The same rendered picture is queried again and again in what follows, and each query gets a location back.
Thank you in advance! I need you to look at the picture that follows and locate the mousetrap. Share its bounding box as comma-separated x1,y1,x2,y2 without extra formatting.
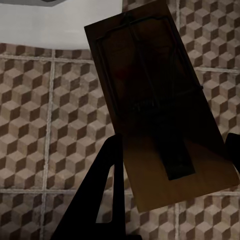
84,0,240,214

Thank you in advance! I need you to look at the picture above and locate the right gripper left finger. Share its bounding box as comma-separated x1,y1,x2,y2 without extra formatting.
50,133,126,240

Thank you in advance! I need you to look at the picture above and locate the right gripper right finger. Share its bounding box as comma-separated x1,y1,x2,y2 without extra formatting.
225,133,240,173

